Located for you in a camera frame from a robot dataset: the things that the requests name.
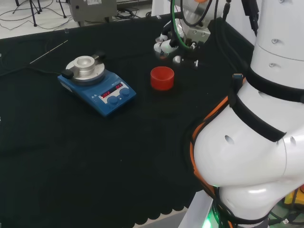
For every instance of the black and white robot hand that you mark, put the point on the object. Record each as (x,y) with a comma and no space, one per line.
(197,34)

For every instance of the clear round-bottom glass flask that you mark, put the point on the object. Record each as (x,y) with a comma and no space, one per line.
(158,45)

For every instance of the heater with blue base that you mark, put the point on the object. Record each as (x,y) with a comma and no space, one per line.
(111,91)

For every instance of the grey metal equipment box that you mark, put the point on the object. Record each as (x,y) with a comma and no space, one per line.
(92,10)

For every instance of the small clear plastic piece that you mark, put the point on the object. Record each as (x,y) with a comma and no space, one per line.
(66,30)

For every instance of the thin glass rod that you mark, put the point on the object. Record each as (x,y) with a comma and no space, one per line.
(48,51)

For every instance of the black bench cloth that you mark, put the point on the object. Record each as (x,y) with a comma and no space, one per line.
(95,154)

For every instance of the black tripod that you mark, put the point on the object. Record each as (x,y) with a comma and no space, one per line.
(33,12)

